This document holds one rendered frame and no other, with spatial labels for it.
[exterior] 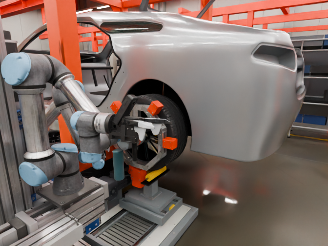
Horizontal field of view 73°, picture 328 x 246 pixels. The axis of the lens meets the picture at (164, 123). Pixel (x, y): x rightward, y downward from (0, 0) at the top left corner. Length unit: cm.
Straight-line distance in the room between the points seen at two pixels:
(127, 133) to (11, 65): 49
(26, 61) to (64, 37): 98
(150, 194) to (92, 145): 139
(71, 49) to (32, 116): 102
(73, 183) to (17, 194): 26
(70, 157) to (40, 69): 42
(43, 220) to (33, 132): 41
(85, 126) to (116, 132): 12
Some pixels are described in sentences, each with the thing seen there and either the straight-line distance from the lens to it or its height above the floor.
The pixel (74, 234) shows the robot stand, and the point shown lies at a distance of 115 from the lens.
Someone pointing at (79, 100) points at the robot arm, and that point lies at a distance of 100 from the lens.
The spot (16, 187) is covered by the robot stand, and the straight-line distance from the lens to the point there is 128.
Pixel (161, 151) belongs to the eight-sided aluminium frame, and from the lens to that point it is 171.
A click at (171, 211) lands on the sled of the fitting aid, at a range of 216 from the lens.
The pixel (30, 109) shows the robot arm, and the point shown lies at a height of 125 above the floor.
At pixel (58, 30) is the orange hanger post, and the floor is 167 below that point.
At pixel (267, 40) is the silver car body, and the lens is 159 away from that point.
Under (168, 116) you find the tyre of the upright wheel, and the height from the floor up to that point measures 104.
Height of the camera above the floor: 141
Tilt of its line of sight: 14 degrees down
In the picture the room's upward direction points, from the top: straight up
